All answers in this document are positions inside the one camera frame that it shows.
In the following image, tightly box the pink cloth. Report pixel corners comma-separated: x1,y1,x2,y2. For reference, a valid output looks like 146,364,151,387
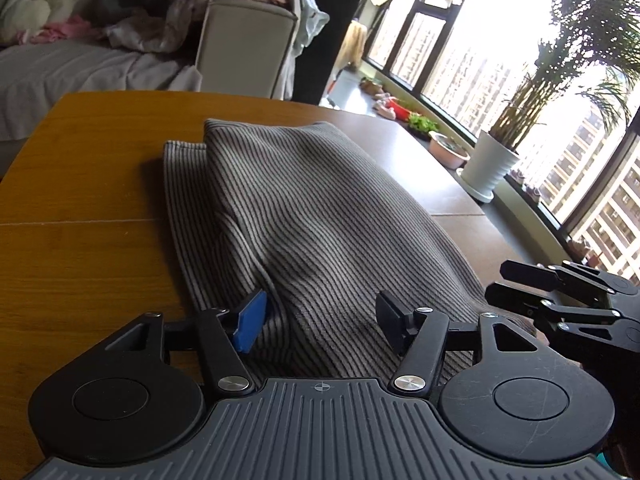
15,15,107,47

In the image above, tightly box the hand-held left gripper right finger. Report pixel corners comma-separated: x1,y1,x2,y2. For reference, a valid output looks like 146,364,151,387
375,290,554,402

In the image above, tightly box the pale crumpled cloth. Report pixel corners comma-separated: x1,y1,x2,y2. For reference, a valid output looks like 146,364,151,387
102,0,211,54

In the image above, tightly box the small shoe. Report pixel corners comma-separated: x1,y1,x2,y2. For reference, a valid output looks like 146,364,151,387
510,170,544,202
570,237,606,267

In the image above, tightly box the potted palm white pot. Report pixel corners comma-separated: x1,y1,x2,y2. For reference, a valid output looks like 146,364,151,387
456,0,640,205

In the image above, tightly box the striped knit garment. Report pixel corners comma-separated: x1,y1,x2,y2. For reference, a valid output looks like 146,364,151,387
162,118,539,382

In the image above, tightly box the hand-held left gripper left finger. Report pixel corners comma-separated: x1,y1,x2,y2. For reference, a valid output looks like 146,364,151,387
97,288,269,396

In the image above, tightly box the black window frame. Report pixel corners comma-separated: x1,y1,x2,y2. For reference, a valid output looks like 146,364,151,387
359,0,640,283

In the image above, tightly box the grey covered sofa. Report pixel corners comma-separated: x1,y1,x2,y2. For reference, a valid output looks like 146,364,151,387
0,35,203,162

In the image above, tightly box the red basin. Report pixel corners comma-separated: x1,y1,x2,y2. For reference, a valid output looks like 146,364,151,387
385,98,414,120

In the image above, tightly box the yellow towel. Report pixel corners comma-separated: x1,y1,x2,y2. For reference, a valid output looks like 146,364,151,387
333,22,366,74

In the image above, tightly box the pink basin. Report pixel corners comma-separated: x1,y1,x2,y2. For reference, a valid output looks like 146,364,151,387
428,131,471,170

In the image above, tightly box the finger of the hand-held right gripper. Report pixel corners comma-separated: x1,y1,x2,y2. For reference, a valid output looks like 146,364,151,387
484,283,624,327
500,259,632,295

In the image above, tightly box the white plush toy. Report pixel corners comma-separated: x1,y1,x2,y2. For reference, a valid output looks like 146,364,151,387
0,0,97,44

